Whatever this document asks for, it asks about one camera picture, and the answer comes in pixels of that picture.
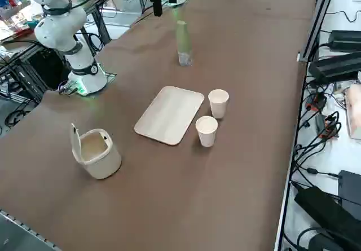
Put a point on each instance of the white disposable paper cup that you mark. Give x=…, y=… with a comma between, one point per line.
x=218, y=107
x=207, y=136

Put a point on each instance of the white rectangular mat tray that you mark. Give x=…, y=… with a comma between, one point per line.
x=169, y=115

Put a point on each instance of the green clear plastic bottle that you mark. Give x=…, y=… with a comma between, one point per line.
x=184, y=39

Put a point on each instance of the black box under table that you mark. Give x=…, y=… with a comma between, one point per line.
x=48, y=67

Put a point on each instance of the cluttered background bench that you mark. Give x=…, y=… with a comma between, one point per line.
x=14, y=17

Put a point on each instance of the cream mini trash bin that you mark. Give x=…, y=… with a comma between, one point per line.
x=104, y=163

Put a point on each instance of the long black box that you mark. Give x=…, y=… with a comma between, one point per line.
x=335, y=67

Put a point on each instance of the black power adapter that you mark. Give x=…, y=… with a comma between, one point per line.
x=347, y=39

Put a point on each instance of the red black connector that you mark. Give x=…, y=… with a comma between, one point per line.
x=327, y=128
x=317, y=101

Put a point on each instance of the beige packet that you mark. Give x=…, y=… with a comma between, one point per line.
x=355, y=110

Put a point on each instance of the large black power brick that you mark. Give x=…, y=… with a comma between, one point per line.
x=324, y=208

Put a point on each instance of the flat black box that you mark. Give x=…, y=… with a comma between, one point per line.
x=352, y=186

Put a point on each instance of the grey metal side table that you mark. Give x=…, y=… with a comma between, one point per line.
x=17, y=234

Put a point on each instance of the aluminium frame post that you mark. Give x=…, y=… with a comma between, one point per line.
x=320, y=17

